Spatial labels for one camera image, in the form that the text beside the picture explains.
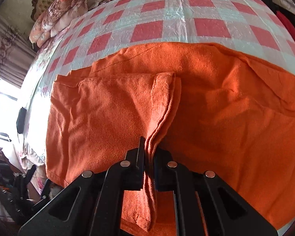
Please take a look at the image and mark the orange pants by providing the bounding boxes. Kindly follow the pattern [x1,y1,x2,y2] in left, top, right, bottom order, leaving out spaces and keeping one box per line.
[46,43,295,235]

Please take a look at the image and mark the floral bed sheet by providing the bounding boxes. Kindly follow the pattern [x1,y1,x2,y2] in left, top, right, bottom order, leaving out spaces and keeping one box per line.
[2,135,47,194]

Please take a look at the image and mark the small black device on bed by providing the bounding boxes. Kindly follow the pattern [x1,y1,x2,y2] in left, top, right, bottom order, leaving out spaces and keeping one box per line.
[16,107,27,134]

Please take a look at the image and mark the patterned window curtain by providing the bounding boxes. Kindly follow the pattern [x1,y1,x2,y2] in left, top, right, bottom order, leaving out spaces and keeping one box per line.
[0,15,36,88]

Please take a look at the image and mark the red white checkered bed cover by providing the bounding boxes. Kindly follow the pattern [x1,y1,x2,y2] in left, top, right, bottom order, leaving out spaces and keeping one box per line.
[17,0,295,163]

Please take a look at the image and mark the red cushion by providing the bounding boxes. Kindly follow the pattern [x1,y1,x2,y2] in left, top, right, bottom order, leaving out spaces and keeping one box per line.
[276,11,295,41]

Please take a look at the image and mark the floral bed pillows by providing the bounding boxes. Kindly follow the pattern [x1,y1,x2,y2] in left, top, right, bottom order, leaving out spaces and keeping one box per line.
[29,0,113,47]

